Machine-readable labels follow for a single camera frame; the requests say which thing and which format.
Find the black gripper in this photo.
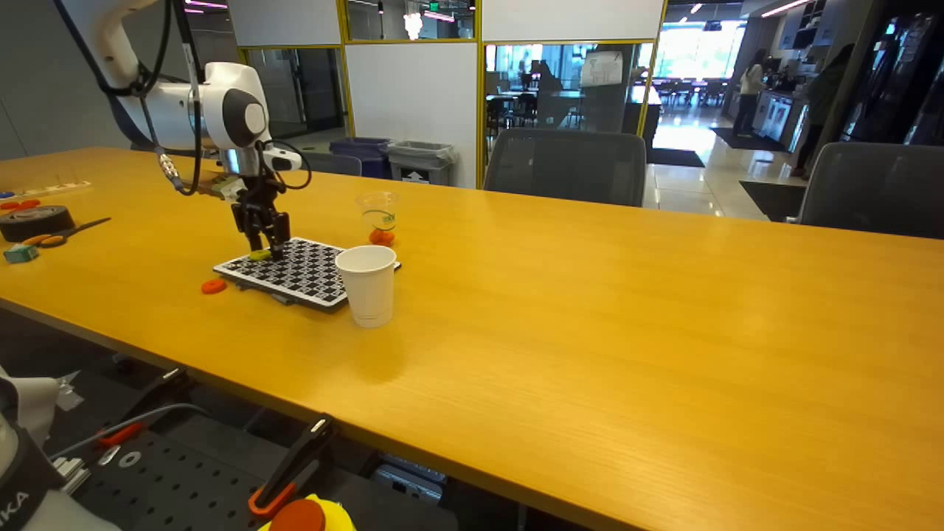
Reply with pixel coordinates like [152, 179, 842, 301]
[233, 177, 289, 260]

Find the round orange block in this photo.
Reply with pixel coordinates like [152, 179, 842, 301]
[368, 227, 396, 246]
[202, 276, 227, 294]

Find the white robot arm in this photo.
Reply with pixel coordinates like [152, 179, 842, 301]
[54, 0, 305, 260]

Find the white paper cup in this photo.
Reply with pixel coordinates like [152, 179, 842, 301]
[337, 243, 398, 326]

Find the clear plastic cup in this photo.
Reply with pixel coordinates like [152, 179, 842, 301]
[358, 192, 398, 238]

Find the checkered marker board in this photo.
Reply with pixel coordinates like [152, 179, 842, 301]
[215, 235, 349, 310]

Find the black perforated side table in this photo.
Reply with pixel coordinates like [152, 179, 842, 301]
[75, 417, 460, 531]

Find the yellow emergency stop button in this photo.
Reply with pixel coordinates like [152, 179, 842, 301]
[259, 493, 358, 531]

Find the grey office chair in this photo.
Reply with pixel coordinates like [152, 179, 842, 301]
[488, 125, 647, 207]
[799, 140, 944, 238]

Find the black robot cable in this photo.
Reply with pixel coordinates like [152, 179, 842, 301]
[54, 0, 315, 201]

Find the orange handled tool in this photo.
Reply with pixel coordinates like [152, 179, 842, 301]
[245, 415, 332, 522]

